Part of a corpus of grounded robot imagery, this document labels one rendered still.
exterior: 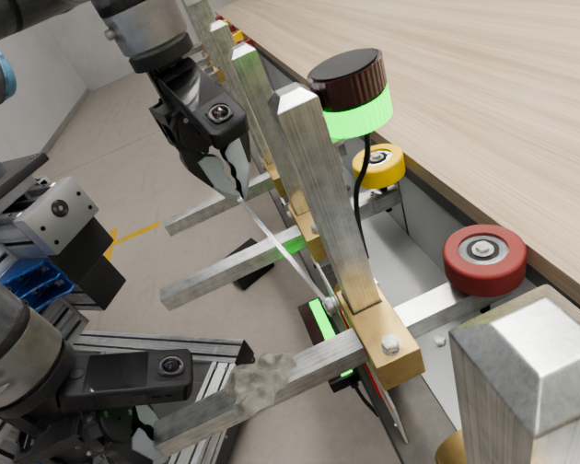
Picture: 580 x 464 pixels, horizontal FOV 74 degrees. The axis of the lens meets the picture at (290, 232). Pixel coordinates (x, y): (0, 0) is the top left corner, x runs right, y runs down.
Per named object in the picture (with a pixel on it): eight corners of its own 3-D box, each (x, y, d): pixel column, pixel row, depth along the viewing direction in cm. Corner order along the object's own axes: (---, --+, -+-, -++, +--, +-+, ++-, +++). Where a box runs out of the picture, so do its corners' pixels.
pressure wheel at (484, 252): (477, 350, 44) (472, 286, 37) (436, 302, 50) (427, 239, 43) (539, 319, 44) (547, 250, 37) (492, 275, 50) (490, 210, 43)
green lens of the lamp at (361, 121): (338, 146, 30) (330, 121, 29) (314, 122, 35) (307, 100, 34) (406, 115, 30) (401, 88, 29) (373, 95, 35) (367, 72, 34)
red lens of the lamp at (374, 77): (330, 118, 29) (321, 90, 27) (306, 98, 34) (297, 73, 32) (401, 85, 29) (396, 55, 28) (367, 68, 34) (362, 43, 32)
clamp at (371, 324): (385, 392, 41) (376, 368, 38) (339, 306, 52) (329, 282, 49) (431, 370, 42) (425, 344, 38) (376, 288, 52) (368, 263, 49)
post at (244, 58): (330, 291, 78) (228, 53, 48) (323, 280, 80) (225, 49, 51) (345, 284, 78) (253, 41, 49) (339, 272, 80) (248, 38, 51)
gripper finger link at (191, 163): (226, 170, 51) (196, 111, 46) (233, 174, 50) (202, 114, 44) (198, 191, 50) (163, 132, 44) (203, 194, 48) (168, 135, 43)
